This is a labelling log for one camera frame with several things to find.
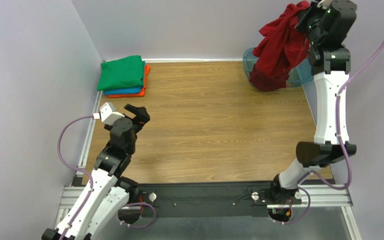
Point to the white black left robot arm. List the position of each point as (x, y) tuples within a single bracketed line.
[(107, 190)]

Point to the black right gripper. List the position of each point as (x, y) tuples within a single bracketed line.
[(304, 21)]

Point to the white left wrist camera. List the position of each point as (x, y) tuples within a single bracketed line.
[(109, 114)]

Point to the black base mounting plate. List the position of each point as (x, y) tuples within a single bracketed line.
[(213, 199)]

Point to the dark red t shirt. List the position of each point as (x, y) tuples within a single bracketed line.
[(266, 84)]

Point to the orange folded t shirt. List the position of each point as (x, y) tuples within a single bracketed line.
[(135, 91)]

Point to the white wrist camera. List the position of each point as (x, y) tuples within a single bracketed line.
[(109, 114), (322, 4)]

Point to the teal plastic bin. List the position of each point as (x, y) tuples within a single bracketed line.
[(298, 76)]

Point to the blue folded t shirt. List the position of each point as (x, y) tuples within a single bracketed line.
[(125, 89)]

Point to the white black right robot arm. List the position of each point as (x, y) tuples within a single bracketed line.
[(331, 66)]

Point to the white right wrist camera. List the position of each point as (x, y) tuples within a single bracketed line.
[(322, 4)]

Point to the green folded t shirt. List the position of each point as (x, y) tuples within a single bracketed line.
[(127, 72)]

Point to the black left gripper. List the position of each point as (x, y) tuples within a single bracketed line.
[(136, 119)]

